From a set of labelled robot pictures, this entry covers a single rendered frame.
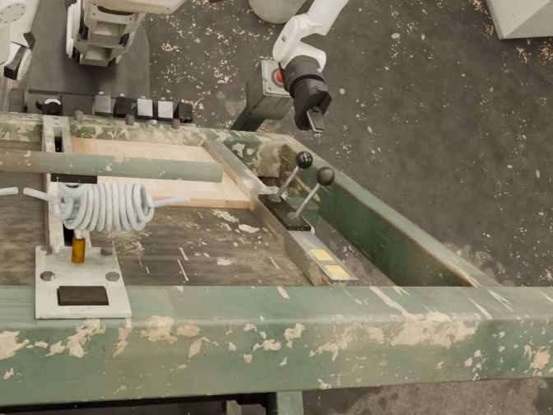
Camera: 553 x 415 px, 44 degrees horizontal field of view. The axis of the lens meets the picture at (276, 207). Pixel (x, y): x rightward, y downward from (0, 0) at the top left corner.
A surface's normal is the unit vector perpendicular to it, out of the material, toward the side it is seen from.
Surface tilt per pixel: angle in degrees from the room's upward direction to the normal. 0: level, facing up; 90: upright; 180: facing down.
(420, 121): 0
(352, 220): 90
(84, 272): 54
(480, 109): 0
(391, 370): 36
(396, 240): 90
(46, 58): 0
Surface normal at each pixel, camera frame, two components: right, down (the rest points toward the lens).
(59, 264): 0.15, -0.94
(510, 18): -0.91, 0.14
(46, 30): 0.34, -0.29
